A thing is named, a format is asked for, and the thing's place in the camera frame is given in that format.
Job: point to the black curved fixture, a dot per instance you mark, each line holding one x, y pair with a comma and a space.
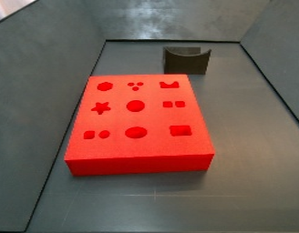
185, 60

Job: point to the red shape-sorter block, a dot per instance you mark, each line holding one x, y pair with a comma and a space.
137, 125

